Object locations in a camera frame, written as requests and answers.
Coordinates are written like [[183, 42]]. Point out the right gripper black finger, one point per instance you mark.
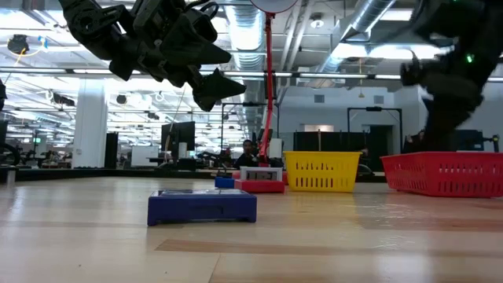
[[456, 131], [436, 133]]

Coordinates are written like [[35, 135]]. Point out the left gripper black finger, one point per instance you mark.
[[218, 90], [188, 47]]

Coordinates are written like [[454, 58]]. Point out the small blue box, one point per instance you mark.
[[224, 182]]

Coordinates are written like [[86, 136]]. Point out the white rectangular charger box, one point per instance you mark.
[[260, 173]]

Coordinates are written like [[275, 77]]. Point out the red box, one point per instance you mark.
[[259, 186]]

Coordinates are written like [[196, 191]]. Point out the dark blue box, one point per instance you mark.
[[200, 208]]

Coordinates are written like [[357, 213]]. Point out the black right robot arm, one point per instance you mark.
[[483, 23]]

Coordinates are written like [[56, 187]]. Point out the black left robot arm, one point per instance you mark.
[[90, 27]]

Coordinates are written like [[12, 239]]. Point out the black monitor row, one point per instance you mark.
[[477, 140]]

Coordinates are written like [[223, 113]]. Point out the red plastic basket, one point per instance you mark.
[[444, 175]]

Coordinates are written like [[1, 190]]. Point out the black computer monitor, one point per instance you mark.
[[178, 135]]

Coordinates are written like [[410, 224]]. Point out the red desk lamp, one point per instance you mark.
[[269, 59]]

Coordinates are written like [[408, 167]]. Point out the person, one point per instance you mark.
[[247, 155]]

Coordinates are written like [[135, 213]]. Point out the white board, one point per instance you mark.
[[144, 156]]

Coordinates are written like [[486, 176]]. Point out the tall black speaker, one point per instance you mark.
[[111, 149]]

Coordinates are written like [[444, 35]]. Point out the white building column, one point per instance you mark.
[[89, 129]]

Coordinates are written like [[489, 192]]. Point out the black partition panel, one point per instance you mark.
[[330, 141]]

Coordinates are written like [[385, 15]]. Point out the yellow plastic basket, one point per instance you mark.
[[322, 173]]

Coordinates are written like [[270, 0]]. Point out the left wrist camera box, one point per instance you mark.
[[196, 19]]

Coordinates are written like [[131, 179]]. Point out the black metal stand frame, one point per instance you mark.
[[373, 109]]

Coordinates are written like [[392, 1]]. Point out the black ceiling camera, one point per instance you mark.
[[17, 43]]

